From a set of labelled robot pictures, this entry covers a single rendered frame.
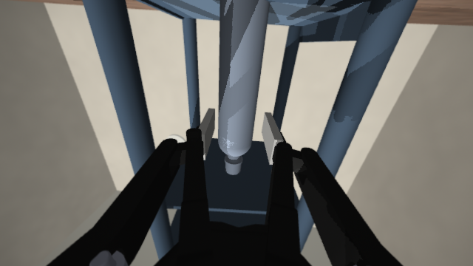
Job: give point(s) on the dark blue shelving unit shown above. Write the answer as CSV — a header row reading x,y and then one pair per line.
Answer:
x,y
242,199

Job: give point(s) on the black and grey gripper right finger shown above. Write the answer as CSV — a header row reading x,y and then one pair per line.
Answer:
x,y
347,238

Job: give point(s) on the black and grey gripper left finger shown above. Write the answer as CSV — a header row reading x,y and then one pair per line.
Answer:
x,y
118,235

